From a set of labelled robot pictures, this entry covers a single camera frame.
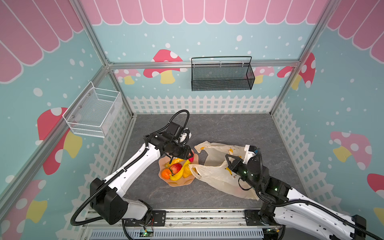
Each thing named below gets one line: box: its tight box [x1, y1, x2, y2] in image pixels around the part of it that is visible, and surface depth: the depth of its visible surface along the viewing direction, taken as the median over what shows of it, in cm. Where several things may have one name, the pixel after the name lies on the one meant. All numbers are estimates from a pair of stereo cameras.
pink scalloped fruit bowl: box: [158, 153, 199, 187], surface depth 86 cm
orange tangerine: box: [161, 168, 172, 180], surface depth 83 cm
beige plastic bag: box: [188, 141, 260, 200], surface depth 72 cm
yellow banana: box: [169, 160, 191, 181], surface depth 88 cm
